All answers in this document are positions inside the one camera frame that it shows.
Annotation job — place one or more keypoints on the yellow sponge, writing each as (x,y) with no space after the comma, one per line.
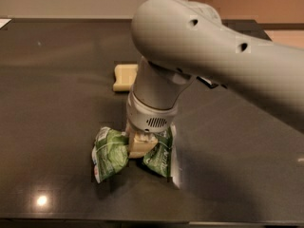
(125,76)

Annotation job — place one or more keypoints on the black snack bar wrapper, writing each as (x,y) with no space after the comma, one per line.
(209,83)

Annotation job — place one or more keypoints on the green jalapeno chip bag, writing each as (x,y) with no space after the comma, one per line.
(110,153)

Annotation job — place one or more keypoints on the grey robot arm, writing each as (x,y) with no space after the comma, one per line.
(180,40)

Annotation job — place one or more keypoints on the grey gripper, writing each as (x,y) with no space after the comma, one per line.
(146,118)

